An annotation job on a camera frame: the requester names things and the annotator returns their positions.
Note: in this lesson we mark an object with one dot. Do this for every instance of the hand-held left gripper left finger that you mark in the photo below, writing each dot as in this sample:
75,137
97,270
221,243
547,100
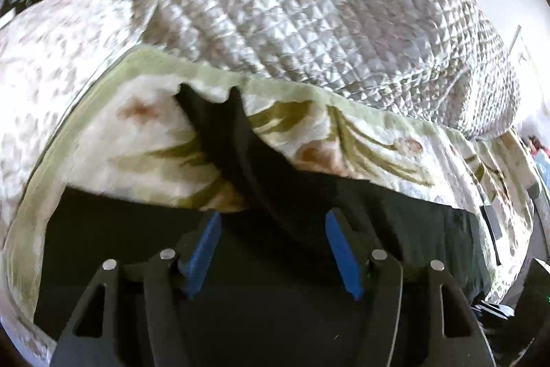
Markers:
205,246

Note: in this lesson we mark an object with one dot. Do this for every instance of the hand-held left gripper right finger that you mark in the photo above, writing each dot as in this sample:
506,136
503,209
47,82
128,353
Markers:
341,251

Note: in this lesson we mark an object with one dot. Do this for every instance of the black pants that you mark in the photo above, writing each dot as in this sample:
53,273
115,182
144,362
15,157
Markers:
227,143

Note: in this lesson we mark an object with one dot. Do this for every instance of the grey flat object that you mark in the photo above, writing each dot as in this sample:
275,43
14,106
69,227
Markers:
493,221

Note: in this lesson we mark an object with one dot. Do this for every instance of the floral plush blanket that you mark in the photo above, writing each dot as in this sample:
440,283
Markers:
129,143

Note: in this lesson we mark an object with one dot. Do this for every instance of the colourful cloth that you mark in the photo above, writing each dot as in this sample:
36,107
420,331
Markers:
540,147

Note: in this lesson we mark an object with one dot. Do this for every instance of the floral quilted pillow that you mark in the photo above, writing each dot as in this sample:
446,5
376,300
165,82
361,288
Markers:
51,70

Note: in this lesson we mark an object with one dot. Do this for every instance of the quilted bedspread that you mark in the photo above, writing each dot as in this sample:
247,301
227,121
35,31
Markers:
300,6

